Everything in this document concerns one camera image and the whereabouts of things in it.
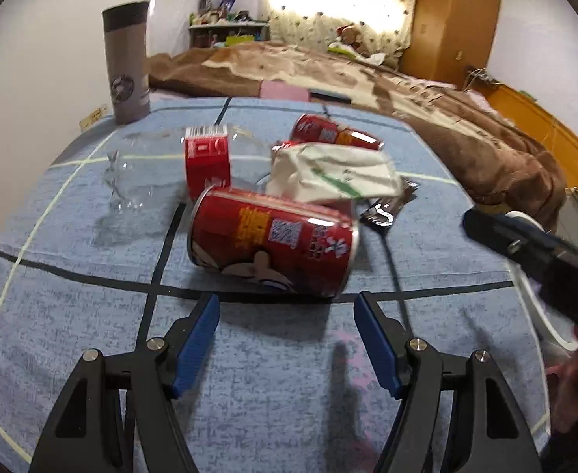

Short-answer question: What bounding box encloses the wooden wardrobe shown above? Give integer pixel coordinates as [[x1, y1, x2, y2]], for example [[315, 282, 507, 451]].
[[399, 0, 502, 88]]

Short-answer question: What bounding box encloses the red chips can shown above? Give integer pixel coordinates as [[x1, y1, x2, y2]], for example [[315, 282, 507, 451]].
[[289, 114, 383, 151], [187, 186, 360, 298]]

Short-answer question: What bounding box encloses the brown bed blanket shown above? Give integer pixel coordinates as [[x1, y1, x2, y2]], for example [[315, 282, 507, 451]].
[[146, 42, 567, 231]]

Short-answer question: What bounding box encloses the blue plaid tablecloth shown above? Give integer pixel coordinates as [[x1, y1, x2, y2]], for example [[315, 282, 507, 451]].
[[0, 96, 551, 473]]

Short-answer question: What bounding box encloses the cluttered white shelf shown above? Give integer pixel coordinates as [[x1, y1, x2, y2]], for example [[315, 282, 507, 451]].
[[187, 3, 271, 48]]

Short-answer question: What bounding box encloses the grey thermos bottle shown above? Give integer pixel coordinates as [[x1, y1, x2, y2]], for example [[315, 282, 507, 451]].
[[102, 1, 150, 125]]

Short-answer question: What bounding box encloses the brown snack wrapper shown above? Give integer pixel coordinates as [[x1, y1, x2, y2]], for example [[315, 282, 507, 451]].
[[360, 177, 420, 234]]

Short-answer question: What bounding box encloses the pink notebook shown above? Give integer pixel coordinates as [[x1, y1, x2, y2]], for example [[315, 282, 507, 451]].
[[259, 80, 310, 102]]

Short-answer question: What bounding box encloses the wall power socket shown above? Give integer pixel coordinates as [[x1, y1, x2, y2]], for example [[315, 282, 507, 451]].
[[79, 105, 108, 132]]

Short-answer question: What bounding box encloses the white trash bin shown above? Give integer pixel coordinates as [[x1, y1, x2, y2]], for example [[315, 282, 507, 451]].
[[503, 209, 578, 354]]

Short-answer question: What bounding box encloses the clear plastic cola bottle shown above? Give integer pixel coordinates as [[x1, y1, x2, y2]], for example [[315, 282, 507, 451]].
[[103, 124, 272, 212]]

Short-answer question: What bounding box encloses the wooden headboard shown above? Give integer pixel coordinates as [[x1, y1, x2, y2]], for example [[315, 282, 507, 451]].
[[473, 81, 578, 187]]

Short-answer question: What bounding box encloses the teddy bear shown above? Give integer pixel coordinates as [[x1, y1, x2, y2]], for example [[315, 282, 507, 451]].
[[336, 24, 370, 57]]

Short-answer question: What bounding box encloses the dotted window curtain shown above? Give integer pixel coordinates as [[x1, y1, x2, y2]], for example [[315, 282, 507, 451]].
[[265, 0, 416, 69]]

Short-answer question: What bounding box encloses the white paper bag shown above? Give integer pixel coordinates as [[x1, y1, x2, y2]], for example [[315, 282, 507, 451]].
[[265, 142, 403, 204]]

